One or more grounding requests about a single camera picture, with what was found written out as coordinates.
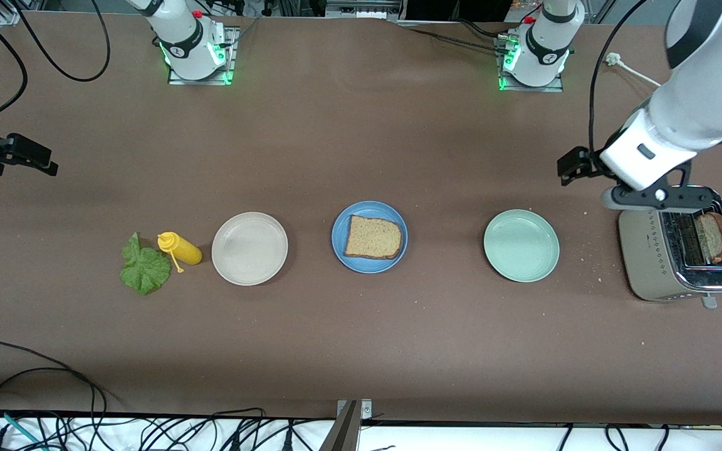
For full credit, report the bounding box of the green lettuce leaf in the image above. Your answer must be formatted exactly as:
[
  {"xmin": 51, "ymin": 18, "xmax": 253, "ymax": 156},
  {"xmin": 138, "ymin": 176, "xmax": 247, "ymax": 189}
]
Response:
[{"xmin": 120, "ymin": 232, "xmax": 172, "ymax": 296}]

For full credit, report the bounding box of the yellow squeeze bottle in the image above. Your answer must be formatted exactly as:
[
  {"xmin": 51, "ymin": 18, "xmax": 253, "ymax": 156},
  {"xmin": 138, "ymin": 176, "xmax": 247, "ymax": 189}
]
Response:
[{"xmin": 157, "ymin": 232, "xmax": 203, "ymax": 274}]

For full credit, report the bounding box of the brown bread slice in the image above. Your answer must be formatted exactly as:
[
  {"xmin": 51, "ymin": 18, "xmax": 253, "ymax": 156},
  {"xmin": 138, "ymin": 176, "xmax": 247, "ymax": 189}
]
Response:
[
  {"xmin": 343, "ymin": 215, "xmax": 404, "ymax": 261},
  {"xmin": 694, "ymin": 212, "xmax": 722, "ymax": 264}
]

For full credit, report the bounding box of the mint green plate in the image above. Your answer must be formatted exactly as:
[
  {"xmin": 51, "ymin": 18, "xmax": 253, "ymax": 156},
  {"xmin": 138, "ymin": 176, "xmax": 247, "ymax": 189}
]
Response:
[{"xmin": 483, "ymin": 209, "xmax": 560, "ymax": 283}]

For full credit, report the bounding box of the beige plate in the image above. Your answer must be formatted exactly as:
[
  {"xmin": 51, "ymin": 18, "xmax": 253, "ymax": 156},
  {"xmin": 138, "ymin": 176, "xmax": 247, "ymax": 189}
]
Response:
[{"xmin": 211, "ymin": 212, "xmax": 289, "ymax": 286}]

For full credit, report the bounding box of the blue plate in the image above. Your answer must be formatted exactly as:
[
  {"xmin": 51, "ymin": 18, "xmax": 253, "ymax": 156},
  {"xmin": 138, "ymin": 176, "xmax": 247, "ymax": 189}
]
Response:
[{"xmin": 331, "ymin": 200, "xmax": 409, "ymax": 274}]

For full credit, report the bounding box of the beige and chrome toaster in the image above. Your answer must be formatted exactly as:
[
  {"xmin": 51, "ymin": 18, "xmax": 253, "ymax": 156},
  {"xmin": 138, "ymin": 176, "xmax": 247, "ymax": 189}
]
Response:
[{"xmin": 618, "ymin": 184, "xmax": 722, "ymax": 309}]

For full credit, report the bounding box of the grey metal box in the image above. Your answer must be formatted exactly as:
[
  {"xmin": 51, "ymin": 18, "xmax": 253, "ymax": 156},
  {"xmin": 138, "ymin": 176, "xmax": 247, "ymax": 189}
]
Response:
[{"xmin": 327, "ymin": 0, "xmax": 399, "ymax": 18}]

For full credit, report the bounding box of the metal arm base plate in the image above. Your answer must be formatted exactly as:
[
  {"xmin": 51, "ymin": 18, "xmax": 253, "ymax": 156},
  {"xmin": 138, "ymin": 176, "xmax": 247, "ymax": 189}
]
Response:
[
  {"xmin": 496, "ymin": 34, "xmax": 564, "ymax": 93},
  {"xmin": 167, "ymin": 25, "xmax": 237, "ymax": 86}
]

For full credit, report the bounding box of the white toaster power cable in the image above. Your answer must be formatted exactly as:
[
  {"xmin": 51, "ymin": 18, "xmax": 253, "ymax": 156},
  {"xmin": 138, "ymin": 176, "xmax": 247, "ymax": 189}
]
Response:
[{"xmin": 605, "ymin": 53, "xmax": 662, "ymax": 87}]

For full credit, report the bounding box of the teal cable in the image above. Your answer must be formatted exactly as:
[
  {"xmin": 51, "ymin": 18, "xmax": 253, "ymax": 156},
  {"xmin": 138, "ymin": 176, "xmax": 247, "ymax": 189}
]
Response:
[{"xmin": 0, "ymin": 407, "xmax": 45, "ymax": 451}]

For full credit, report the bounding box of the metal table edge bracket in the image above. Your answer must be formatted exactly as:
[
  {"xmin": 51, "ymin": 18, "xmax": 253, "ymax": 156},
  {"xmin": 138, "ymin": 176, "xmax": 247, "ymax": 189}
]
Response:
[{"xmin": 318, "ymin": 399, "xmax": 373, "ymax": 451}]

